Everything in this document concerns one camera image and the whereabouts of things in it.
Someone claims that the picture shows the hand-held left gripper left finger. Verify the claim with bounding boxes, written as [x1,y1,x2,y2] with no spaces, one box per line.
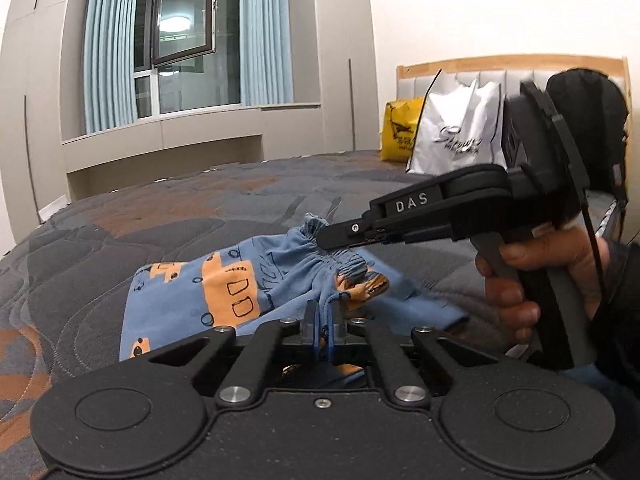
[149,300,321,409]

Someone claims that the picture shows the wooden padded headboard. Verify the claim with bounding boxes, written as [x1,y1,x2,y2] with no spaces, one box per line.
[395,54,631,127]

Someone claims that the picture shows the blue orange printed pants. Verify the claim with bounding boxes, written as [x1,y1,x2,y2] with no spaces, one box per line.
[119,213,472,387]

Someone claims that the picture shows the grey orange quilted mattress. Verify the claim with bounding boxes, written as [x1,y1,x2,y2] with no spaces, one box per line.
[0,148,622,461]

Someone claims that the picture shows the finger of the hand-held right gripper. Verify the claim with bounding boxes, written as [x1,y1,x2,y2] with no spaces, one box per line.
[316,216,453,253]

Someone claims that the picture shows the light blue curtain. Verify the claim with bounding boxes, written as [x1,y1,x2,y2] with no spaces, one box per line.
[81,0,142,136]
[238,0,296,108]

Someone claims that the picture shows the white plastic bag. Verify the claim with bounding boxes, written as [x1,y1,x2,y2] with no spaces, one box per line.
[405,70,507,177]

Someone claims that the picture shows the yellow bag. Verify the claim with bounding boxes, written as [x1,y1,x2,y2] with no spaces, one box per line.
[380,98,427,164]

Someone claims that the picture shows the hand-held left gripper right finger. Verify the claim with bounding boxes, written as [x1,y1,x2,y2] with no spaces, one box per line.
[327,303,502,409]

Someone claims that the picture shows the dark framed window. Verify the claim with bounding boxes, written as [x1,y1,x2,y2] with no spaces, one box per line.
[133,0,242,117]

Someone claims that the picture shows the black cable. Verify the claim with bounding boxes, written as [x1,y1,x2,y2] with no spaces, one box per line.
[520,81,610,312]

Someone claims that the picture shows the person's right hand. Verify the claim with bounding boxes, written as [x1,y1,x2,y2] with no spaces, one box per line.
[474,224,612,347]

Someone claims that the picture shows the beige wardrobe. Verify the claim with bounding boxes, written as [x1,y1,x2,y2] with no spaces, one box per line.
[312,0,382,155]
[0,0,72,233]

